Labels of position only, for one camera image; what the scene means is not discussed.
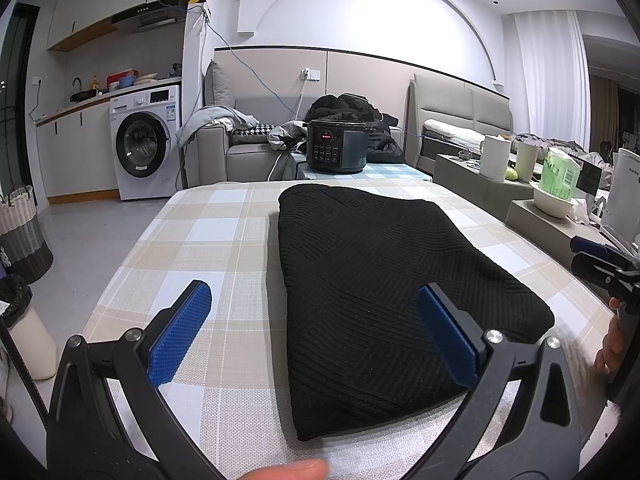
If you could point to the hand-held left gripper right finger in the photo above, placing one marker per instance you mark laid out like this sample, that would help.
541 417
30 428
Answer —
450 335

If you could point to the range hood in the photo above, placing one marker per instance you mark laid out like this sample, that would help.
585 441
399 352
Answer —
150 17

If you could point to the white bowl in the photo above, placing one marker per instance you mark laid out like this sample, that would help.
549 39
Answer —
552 205

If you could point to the grey white crumpled cloth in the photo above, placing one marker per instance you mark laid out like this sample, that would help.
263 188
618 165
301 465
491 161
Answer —
285 137

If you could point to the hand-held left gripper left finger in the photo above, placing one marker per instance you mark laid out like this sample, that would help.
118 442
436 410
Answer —
177 335

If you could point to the yellow green object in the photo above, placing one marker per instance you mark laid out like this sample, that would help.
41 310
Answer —
511 174

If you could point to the kitchen counter with cabinets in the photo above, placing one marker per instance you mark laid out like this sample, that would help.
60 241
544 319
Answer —
75 150

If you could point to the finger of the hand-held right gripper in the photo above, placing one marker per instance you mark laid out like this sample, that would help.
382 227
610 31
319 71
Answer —
595 251
597 271

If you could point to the black faucet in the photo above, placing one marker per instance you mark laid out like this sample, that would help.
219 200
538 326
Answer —
77 84

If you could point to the person's right hand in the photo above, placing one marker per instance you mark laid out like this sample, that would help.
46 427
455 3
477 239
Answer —
606 352

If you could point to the black glass door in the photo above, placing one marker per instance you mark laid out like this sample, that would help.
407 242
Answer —
17 100

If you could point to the grey side cabinet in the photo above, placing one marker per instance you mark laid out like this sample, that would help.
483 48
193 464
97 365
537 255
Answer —
460 180

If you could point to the white wall socket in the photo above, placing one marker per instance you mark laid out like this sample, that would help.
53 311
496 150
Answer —
310 74

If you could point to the grey sofa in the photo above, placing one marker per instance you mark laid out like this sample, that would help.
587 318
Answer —
250 160

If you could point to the black knit sweater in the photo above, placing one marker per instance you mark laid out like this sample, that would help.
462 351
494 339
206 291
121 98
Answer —
375 285

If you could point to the grey low shelf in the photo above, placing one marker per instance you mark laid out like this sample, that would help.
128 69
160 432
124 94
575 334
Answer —
520 212

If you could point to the cream bin with black bag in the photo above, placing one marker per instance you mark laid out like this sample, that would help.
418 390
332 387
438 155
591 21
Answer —
30 340

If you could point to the person's left hand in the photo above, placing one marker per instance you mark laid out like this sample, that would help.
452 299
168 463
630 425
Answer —
290 472

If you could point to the green packet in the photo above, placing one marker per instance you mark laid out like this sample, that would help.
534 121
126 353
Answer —
560 172

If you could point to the houndstooth cushion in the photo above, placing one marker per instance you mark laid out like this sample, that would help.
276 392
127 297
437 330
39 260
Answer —
252 130

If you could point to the white kettle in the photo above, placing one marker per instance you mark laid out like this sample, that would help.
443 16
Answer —
625 185

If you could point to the woven laundry basket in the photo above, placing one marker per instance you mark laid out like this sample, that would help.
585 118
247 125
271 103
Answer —
25 240

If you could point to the white cylindrical canister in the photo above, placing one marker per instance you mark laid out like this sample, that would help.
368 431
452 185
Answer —
495 160

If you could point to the black electric pressure cooker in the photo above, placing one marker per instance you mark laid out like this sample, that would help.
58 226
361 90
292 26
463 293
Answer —
345 150

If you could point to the grey sofa cushion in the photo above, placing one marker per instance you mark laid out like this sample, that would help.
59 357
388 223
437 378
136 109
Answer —
220 85

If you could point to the bed with grey headboard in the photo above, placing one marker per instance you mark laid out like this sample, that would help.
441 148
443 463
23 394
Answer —
460 100

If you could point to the light grey hoodie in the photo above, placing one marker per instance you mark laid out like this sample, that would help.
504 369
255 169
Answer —
210 117

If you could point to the black box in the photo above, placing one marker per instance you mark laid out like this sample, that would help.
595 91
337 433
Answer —
590 177

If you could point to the colourful plastic basins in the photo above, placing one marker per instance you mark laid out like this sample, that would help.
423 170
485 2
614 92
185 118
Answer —
122 80

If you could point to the white washing machine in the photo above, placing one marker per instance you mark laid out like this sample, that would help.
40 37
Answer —
140 140

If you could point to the white curtain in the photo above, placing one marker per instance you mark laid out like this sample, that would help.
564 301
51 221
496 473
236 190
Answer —
550 75

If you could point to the white upper cupboards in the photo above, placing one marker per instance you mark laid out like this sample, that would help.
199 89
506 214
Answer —
100 5

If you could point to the cream cylindrical canister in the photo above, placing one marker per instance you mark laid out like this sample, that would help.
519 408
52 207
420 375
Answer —
526 162

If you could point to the beige checked tablecloth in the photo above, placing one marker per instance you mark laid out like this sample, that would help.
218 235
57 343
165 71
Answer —
210 230

